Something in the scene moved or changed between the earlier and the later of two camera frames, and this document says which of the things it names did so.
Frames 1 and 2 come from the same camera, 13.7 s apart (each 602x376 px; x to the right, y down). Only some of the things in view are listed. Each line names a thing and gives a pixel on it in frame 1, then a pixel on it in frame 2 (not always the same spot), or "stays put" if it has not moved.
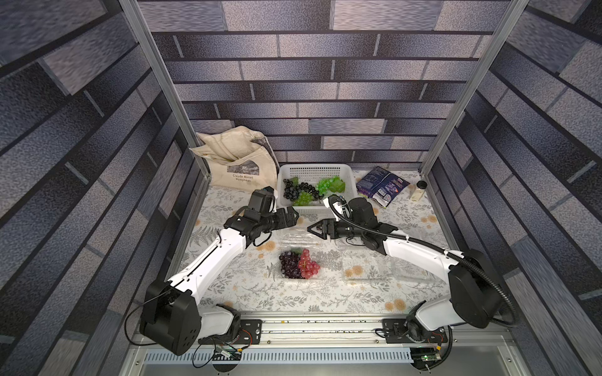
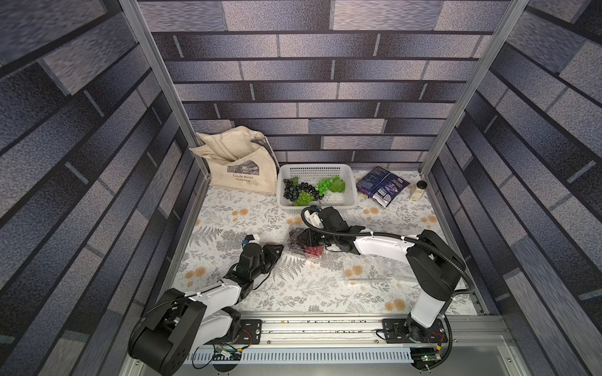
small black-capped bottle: [421, 185] stays put
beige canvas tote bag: [238, 158] stays put
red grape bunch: [306, 266] → [315, 252]
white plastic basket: [304, 187] stays put
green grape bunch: [372, 268] stays put
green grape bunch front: [304, 199] stays put
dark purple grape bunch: [289, 261] → [294, 242]
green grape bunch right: [334, 183] stays put
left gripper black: [284, 221] → [270, 250]
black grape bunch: [291, 190] stays put
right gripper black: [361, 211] → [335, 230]
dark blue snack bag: [380, 186] stays put
